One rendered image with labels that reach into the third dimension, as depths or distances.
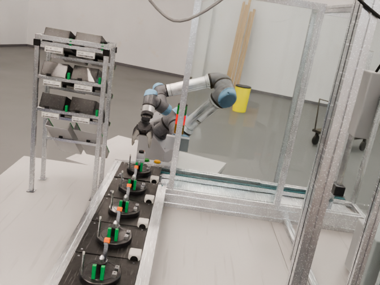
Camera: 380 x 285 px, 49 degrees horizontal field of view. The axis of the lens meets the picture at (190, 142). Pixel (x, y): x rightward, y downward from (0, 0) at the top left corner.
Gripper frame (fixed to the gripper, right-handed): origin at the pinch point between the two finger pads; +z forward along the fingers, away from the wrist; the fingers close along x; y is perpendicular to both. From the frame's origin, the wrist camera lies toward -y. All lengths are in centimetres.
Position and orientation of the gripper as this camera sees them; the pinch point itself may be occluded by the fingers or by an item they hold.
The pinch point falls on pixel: (141, 144)
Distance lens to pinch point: 232.0
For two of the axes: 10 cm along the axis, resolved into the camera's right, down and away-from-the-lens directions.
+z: -1.3, 9.1, -4.0
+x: -9.9, -1.6, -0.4
